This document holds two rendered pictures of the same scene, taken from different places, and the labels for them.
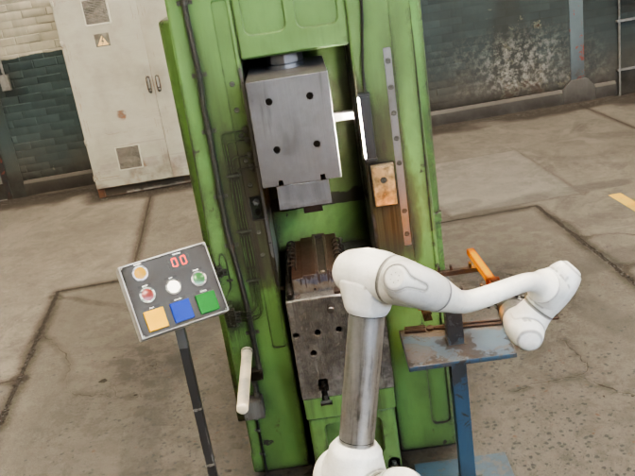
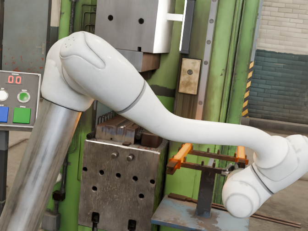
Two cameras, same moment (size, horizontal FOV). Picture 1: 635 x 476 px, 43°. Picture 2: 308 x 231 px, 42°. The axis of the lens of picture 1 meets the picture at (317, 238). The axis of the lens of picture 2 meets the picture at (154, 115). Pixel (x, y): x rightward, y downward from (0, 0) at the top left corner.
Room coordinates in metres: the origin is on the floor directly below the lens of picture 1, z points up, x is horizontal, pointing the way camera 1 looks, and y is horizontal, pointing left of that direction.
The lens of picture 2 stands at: (1.04, -0.52, 1.42)
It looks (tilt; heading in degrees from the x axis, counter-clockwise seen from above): 11 degrees down; 11
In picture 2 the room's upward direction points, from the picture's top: 6 degrees clockwise
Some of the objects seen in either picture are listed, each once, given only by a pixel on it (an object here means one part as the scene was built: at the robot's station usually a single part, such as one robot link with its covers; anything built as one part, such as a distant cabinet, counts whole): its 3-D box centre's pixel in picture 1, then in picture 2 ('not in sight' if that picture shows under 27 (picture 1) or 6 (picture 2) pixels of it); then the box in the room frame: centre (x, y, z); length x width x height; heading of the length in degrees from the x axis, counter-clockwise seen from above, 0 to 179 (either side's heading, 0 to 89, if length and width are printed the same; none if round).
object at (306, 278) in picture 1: (315, 261); (127, 125); (3.10, 0.02, 0.96); 0.42 x 0.20 x 0.09; 179
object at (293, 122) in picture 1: (304, 117); (146, 11); (3.10, -0.02, 1.56); 0.42 x 0.39 x 0.40; 179
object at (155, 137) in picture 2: not in sight; (152, 138); (2.95, -0.15, 0.95); 0.12 x 0.08 x 0.06; 179
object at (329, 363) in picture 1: (336, 314); (132, 173); (3.11, -0.03, 0.69); 0.56 x 0.38 x 0.45; 179
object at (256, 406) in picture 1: (253, 406); (51, 220); (3.01, 0.38, 0.36); 0.09 x 0.07 x 0.12; 89
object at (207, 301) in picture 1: (207, 302); (21, 115); (2.74, 0.44, 1.01); 0.07 x 0.05 x 0.07; 114
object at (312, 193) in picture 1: (302, 178); (133, 58); (3.10, 0.02, 1.32); 0.42 x 0.20 x 0.10; 179
